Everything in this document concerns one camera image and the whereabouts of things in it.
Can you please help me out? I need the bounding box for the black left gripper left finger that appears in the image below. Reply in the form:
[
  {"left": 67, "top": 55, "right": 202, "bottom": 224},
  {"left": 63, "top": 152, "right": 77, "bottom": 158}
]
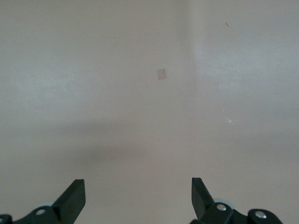
[{"left": 0, "top": 179, "right": 86, "bottom": 224}]

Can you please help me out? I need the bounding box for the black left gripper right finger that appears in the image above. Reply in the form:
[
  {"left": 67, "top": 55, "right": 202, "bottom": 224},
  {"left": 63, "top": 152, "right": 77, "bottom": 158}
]
[{"left": 190, "top": 177, "right": 285, "bottom": 224}]

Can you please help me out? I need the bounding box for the brown tape patch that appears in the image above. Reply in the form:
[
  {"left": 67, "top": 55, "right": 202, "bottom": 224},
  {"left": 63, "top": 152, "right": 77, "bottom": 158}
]
[{"left": 156, "top": 68, "right": 167, "bottom": 81}]

